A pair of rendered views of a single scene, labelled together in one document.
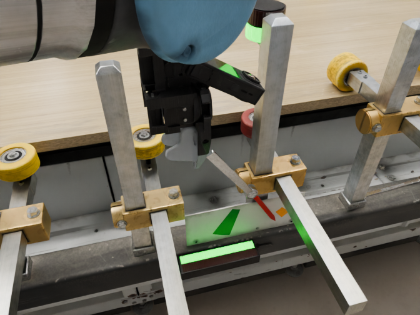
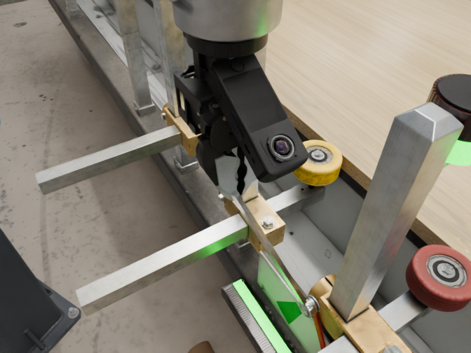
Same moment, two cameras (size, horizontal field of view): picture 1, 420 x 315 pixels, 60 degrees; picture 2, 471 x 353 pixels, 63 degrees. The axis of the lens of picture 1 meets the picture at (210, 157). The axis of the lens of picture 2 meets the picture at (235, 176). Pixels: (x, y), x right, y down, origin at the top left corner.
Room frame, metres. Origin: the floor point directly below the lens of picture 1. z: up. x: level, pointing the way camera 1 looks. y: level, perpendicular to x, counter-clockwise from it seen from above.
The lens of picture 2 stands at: (0.32, -0.28, 1.34)
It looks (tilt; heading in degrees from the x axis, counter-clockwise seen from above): 46 degrees down; 74
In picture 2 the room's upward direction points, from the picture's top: straight up
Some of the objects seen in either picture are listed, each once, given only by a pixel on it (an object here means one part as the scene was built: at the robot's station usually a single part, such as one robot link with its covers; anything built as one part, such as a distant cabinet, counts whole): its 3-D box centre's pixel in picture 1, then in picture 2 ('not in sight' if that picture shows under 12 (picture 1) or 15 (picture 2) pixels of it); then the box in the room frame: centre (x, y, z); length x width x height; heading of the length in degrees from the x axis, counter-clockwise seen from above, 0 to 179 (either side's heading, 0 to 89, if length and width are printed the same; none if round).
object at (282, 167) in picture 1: (269, 174); (357, 326); (0.53, -0.12, 0.85); 0.13 x 0.06 x 0.05; 105
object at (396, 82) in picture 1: (375, 137); not in sight; (0.59, -0.34, 0.90); 0.03 x 0.03 x 0.48; 15
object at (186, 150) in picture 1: (185, 152); (216, 167); (0.39, 0.03, 1.02); 0.06 x 0.03 x 0.09; 105
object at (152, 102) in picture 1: (176, 80); (223, 81); (0.41, 0.04, 1.13); 0.09 x 0.08 x 0.12; 105
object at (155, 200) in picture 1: (148, 209); (250, 211); (0.47, 0.12, 0.82); 0.13 x 0.06 x 0.05; 105
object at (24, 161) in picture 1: (22, 175); not in sight; (0.52, 0.38, 0.85); 0.08 x 0.08 x 0.11
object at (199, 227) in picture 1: (245, 219); (305, 332); (0.49, -0.08, 0.75); 0.26 x 0.01 x 0.10; 105
